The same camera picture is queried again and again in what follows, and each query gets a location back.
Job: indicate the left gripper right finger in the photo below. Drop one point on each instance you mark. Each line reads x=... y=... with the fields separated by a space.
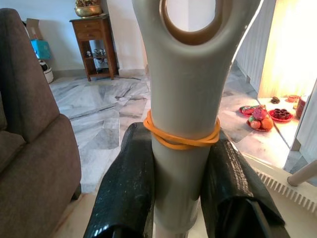
x=223 y=178

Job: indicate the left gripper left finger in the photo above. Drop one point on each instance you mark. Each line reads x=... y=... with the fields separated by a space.
x=126 y=181

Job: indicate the orange rubber band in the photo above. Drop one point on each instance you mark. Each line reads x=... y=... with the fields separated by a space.
x=149 y=125

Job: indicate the red fruit plate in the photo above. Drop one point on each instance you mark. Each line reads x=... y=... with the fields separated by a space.
x=258 y=128

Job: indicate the orange fruit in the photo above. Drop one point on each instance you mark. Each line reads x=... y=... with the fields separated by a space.
x=267 y=122

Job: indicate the red patterned tray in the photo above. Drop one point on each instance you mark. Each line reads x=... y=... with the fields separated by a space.
x=246 y=110

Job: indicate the pink dragon fruit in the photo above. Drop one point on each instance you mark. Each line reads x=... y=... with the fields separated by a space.
x=260 y=112

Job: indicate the red tray with cups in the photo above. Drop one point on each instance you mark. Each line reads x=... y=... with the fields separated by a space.
x=281 y=117

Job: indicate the brown fabric sofa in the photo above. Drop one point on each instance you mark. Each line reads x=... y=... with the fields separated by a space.
x=32 y=148

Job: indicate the red jar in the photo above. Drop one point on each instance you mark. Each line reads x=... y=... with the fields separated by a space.
x=301 y=106

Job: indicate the white and black pot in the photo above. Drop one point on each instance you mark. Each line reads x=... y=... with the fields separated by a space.
x=48 y=74

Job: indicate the white curtain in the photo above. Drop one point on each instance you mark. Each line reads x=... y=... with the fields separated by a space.
x=255 y=44

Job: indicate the wooden side table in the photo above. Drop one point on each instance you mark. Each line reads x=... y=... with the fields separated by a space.
x=91 y=29

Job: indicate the blue box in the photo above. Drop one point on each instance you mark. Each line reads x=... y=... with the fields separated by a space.
x=42 y=48

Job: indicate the brass bowl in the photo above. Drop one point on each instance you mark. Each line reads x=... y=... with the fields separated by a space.
x=88 y=10

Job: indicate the brown cardboard sheet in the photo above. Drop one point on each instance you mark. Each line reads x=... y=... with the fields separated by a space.
x=32 y=26

